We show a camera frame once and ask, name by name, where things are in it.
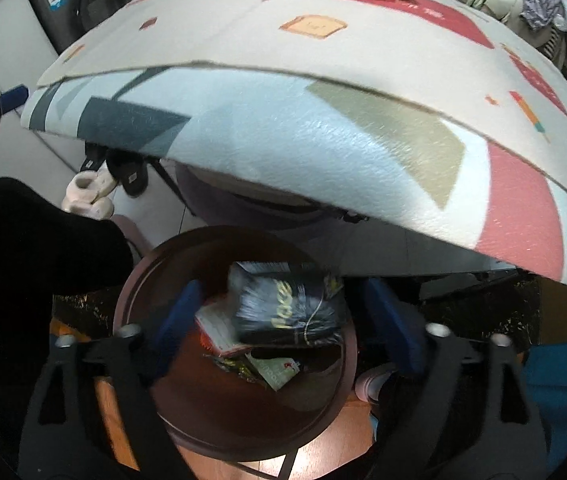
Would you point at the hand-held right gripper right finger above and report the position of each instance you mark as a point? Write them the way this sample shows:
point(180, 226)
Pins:
point(393, 325)

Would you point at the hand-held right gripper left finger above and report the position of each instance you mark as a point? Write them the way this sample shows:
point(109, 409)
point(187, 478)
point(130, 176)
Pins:
point(181, 315)

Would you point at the pink plastic tray with label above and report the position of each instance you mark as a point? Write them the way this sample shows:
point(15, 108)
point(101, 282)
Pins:
point(216, 327)

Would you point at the black snack packet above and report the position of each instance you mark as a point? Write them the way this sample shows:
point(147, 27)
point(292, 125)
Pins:
point(283, 310)

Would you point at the brown round bin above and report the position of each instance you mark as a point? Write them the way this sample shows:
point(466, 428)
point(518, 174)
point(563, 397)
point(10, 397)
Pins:
point(243, 420)

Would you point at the dark slipper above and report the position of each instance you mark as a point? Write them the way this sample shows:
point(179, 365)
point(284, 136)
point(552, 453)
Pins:
point(92, 157)
point(131, 175)

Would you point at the green and white carton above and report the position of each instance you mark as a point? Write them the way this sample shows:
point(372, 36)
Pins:
point(276, 372)

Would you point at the washing machine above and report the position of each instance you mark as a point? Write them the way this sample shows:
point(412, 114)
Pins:
point(88, 0)

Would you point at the blue cloth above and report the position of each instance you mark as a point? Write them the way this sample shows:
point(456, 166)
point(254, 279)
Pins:
point(563, 390)

